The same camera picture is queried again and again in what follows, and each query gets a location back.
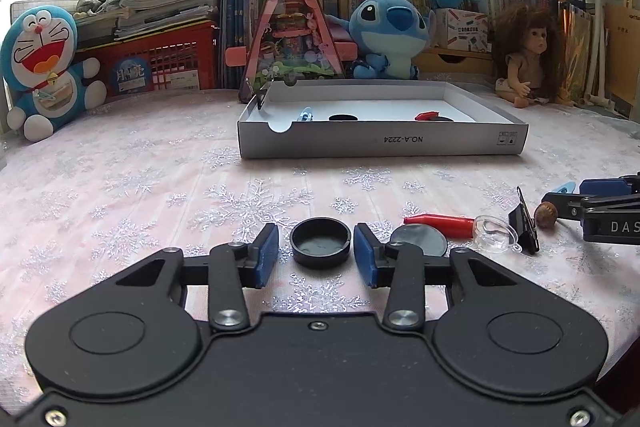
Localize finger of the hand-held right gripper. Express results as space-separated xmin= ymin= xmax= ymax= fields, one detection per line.
xmin=580 ymin=174 xmax=640 ymax=203
xmin=541 ymin=191 xmax=603 ymax=224

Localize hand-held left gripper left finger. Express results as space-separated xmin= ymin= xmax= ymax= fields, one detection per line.
xmin=112 ymin=223 xmax=280 ymax=333

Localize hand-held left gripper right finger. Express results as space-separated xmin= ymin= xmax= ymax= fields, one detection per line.
xmin=353 ymin=223 xmax=521 ymax=333

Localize brown acorn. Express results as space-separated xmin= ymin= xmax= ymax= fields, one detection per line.
xmin=534 ymin=202 xmax=560 ymax=230

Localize black round hollow lid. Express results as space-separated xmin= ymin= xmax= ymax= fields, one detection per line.
xmin=290 ymin=217 xmax=351 ymax=270

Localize large black binder clip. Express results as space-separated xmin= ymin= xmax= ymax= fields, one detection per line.
xmin=507 ymin=186 xmax=541 ymax=255

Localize red cylindrical plastic peg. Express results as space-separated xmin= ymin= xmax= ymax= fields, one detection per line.
xmin=402 ymin=213 xmax=476 ymax=239

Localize white cardboard box tray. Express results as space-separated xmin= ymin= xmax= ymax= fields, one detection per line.
xmin=236 ymin=80 xmax=529 ymax=159

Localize clear glass dome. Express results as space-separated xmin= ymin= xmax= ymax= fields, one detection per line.
xmin=471 ymin=214 xmax=523 ymax=254

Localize brown cardboard box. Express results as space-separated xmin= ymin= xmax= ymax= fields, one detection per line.
xmin=602 ymin=2 xmax=640 ymax=115

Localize gold foil sheets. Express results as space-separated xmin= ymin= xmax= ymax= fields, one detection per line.
xmin=557 ymin=2 xmax=596 ymax=104

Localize pink snowflake tablecloth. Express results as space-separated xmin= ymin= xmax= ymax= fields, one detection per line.
xmin=0 ymin=80 xmax=640 ymax=408

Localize brown haired baby doll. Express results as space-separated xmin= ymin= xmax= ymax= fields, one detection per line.
xmin=492 ymin=4 xmax=576 ymax=109

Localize wooden drawer box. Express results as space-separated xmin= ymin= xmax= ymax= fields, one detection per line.
xmin=415 ymin=47 xmax=496 ymax=75

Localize pencil print cardboard box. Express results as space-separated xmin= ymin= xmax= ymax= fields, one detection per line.
xmin=434 ymin=7 xmax=490 ymax=53

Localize red plastic crate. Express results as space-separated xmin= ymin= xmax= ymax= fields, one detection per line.
xmin=75 ymin=21 xmax=221 ymax=97

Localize blue printed card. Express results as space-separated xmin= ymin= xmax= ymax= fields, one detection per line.
xmin=110 ymin=57 xmax=153 ymax=96

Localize blue alien plush toy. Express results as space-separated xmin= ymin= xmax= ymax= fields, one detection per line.
xmin=325 ymin=0 xmax=436 ymax=80

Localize pink triangular dollhouse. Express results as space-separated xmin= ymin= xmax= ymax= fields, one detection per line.
xmin=225 ymin=0 xmax=359 ymax=104

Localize row of thin blue books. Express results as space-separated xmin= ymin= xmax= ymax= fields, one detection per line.
xmin=218 ymin=0 xmax=261 ymax=90

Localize blue cat plush toy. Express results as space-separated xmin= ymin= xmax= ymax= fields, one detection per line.
xmin=0 ymin=4 xmax=108 ymax=143

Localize pale grid patterned board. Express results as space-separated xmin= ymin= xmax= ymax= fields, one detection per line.
xmin=10 ymin=0 xmax=81 ymax=38

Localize white plastic pipe frame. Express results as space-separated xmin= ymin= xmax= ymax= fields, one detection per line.
xmin=577 ymin=0 xmax=613 ymax=108

